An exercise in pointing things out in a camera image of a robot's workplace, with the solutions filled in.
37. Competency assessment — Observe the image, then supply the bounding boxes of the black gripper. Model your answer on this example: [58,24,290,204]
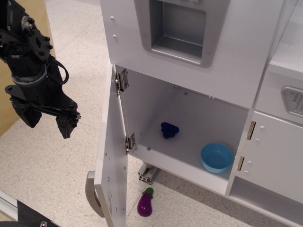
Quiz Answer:
[5,63,81,139]

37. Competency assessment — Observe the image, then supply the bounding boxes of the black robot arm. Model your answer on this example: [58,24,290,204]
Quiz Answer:
[0,0,81,139]

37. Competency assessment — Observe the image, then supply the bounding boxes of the white lower fridge door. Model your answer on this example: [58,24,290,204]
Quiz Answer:
[94,63,128,227]

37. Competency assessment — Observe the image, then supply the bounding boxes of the white toy fridge cabinet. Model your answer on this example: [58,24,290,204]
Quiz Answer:
[101,0,289,194]

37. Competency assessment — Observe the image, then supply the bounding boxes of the upper metal door hinge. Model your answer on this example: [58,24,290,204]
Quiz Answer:
[115,69,129,96]

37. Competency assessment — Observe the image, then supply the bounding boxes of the metal door hinge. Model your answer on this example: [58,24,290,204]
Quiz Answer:
[125,133,136,154]
[115,69,129,96]

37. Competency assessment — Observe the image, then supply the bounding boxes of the lower metal door hinge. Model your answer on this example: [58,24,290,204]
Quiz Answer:
[125,133,136,154]

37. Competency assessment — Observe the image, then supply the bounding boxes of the aluminium extrusion foot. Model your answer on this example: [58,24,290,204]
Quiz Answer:
[138,163,160,185]

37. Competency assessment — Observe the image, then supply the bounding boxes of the blue toy grapes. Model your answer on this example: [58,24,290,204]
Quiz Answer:
[161,122,179,139]

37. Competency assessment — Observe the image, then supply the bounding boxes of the purple toy eggplant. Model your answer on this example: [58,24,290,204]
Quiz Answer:
[137,187,154,217]

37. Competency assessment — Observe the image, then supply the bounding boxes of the grey ice dispenser recess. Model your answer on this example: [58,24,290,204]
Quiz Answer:
[134,0,230,68]

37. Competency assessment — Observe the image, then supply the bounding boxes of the blue plastic bowl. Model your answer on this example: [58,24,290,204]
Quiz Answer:
[200,143,233,174]

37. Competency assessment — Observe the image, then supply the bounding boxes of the brass lower cabinet hinge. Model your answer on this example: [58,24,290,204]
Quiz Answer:
[237,156,245,171]

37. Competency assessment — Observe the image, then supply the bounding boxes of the brass cabinet hinge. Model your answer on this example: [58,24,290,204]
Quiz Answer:
[237,156,245,171]
[246,121,256,140]

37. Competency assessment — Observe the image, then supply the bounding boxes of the brass upper cabinet hinge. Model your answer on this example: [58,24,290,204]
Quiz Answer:
[246,121,256,140]

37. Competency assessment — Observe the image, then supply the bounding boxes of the white adjacent cabinet door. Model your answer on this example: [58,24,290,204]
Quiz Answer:
[224,111,303,203]

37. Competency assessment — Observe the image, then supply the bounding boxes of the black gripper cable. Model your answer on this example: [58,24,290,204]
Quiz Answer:
[47,56,69,85]

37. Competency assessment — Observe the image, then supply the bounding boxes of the silver door handle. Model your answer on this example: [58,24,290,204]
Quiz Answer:
[85,171,105,218]

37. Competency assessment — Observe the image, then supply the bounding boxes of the black base with aluminium rail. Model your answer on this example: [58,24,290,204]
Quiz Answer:
[0,190,60,227]

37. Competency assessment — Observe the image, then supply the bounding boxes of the grey oven handle panel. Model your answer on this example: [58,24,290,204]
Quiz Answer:
[281,86,303,116]

